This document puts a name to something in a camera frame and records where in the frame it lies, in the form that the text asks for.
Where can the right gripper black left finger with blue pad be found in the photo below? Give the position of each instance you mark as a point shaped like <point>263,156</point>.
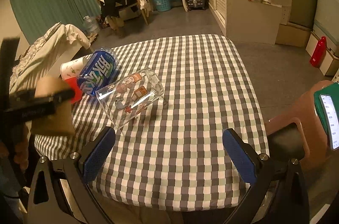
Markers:
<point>47,202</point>

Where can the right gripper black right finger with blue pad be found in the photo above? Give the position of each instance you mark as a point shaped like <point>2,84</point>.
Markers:
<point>289,203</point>

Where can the brown paper cup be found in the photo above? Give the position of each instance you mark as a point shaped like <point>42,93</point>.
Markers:
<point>60,123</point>

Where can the pink faceted cup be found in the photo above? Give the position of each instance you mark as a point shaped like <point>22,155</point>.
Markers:
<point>72,82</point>

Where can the white floral paper cup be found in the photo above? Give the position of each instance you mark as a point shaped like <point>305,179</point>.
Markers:
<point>72,68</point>

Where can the bed with light bedding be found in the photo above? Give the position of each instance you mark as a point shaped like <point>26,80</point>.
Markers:
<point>40,58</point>

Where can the brown plastic stool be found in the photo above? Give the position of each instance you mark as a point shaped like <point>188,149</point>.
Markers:
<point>298,132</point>

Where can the blue plastic drink bottle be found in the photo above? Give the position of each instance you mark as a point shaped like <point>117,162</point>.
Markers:
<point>98,71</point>

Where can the phone in green holder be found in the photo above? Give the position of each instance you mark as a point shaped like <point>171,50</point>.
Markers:
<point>326,105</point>

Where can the clear glass with stickers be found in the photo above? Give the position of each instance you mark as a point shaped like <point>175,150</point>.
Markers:
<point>126,98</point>

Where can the large clear water jug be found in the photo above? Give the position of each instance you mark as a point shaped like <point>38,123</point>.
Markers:
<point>91,25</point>

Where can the checkered tablecloth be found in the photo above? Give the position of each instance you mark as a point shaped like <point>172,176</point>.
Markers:
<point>171,156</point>

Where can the red water bottle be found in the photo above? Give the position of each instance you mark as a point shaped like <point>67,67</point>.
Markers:
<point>319,52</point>

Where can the blue laundry basket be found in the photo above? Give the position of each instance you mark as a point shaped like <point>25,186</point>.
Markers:
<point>162,5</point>

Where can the white small fridge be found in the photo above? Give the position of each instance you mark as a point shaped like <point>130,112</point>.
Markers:
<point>326,23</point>

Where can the white louvered wardrobe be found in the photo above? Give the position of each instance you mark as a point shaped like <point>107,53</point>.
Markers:
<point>246,21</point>

